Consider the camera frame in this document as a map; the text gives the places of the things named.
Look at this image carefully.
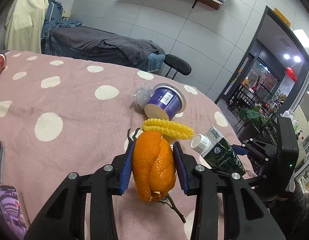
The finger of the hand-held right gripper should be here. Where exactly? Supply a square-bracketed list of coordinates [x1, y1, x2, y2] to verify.
[231, 139, 278, 167]
[241, 170, 266, 188]

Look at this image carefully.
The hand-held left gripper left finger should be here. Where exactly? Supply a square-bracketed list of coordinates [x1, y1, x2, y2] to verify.
[24, 145, 135, 240]

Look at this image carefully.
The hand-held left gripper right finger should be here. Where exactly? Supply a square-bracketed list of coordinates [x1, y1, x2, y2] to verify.
[172, 141, 286, 240]

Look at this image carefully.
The green white drink carton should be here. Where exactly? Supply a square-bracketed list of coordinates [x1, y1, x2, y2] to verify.
[191, 126, 246, 177]

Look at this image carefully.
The orange peel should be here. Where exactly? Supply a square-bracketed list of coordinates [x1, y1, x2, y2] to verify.
[133, 131, 176, 203]

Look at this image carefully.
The person's right forearm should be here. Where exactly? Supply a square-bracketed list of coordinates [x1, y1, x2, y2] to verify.
[268, 180, 309, 240]

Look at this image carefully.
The dark plant pot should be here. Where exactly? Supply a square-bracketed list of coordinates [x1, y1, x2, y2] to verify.
[238, 122, 257, 140]

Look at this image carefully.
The green leafy plant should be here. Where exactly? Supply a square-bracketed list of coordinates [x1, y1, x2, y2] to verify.
[239, 106, 268, 128]

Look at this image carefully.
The brown fruit stem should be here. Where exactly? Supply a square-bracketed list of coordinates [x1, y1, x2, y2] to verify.
[158, 196, 187, 224]

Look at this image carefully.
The yellow foam fruit net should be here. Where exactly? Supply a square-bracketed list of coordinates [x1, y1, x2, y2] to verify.
[143, 118, 195, 140]

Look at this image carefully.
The black hall table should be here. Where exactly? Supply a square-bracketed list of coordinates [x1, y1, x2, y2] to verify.
[228, 84, 257, 117]

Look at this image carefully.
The purple paper cup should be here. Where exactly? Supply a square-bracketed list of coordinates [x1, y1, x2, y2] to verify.
[144, 83, 187, 121]

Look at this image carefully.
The crumpled clear plastic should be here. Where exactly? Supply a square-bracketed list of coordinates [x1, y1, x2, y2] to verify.
[132, 82, 154, 108]

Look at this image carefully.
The pink polka dot blanket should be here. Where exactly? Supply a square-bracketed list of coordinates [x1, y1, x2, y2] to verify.
[0, 50, 257, 240]

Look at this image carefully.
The red lantern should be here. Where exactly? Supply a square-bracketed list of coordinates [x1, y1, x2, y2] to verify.
[286, 67, 297, 82]

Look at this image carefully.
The black stool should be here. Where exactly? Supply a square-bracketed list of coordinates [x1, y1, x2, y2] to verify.
[164, 54, 192, 80]

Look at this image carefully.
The smartphone with lit screen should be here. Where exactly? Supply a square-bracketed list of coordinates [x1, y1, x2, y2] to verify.
[0, 184, 30, 238]

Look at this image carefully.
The yellow sign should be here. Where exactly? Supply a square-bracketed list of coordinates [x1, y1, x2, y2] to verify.
[273, 7, 292, 28]

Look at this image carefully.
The blue cloth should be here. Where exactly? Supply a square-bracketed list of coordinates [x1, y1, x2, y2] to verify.
[41, 0, 84, 54]

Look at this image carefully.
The cream cloth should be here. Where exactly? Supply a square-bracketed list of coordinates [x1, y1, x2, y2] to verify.
[4, 0, 50, 54]

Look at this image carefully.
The dark door frame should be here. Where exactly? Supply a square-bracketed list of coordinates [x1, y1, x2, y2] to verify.
[214, 5, 309, 135]

